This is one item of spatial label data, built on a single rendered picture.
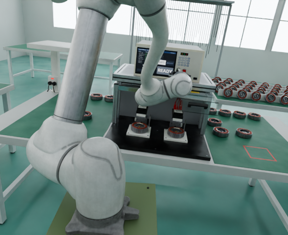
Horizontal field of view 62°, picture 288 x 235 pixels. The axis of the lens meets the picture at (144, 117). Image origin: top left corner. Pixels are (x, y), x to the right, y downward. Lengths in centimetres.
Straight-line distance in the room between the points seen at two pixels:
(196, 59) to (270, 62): 703
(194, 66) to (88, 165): 109
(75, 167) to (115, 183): 12
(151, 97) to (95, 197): 60
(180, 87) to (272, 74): 760
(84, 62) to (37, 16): 805
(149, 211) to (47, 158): 39
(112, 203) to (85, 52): 48
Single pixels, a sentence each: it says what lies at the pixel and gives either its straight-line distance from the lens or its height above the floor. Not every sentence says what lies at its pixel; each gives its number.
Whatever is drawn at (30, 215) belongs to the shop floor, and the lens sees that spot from 215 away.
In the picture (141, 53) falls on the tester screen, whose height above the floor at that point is 126.
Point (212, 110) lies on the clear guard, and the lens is 140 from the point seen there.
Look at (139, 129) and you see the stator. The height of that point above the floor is 81.
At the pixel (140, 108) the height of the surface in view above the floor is 92.
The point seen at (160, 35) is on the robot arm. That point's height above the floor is 141.
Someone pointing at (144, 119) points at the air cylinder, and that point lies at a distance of 169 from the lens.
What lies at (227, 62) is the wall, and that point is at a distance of 815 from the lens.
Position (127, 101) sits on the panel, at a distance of 179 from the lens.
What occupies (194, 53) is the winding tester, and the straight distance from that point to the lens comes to 159.
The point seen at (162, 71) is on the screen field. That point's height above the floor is 116.
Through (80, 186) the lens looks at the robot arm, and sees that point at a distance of 73.
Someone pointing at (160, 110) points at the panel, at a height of 85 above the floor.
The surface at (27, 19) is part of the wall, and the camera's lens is 902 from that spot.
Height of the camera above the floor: 146
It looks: 22 degrees down
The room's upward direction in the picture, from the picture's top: 6 degrees clockwise
